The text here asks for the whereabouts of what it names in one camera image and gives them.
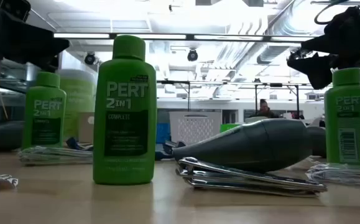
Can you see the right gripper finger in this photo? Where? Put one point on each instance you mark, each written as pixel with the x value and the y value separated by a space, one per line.
pixel 321 46
pixel 316 68

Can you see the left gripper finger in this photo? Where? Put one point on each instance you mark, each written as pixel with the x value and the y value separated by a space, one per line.
pixel 49 66
pixel 21 40

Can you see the bare metal nail clipper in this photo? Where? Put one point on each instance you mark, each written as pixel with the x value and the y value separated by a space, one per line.
pixel 291 186

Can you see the green disinfecting wipes canister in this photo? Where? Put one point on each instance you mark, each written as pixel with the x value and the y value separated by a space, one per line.
pixel 78 93

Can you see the black ceiling spotlight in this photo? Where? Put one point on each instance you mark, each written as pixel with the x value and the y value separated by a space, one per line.
pixel 192 55
pixel 89 59

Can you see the person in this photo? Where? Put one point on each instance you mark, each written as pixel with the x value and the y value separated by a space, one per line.
pixel 264 110

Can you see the green plastic basket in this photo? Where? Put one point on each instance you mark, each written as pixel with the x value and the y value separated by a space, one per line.
pixel 228 127

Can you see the black overhead light bar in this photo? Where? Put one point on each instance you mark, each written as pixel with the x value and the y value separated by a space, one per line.
pixel 190 37

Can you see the blue plastic basket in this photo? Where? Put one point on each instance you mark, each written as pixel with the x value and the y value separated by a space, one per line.
pixel 163 132

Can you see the white perforated plastic basket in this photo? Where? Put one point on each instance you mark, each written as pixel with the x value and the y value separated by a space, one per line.
pixel 195 126

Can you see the black background desk frame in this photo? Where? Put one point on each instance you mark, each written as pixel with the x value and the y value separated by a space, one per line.
pixel 256 96

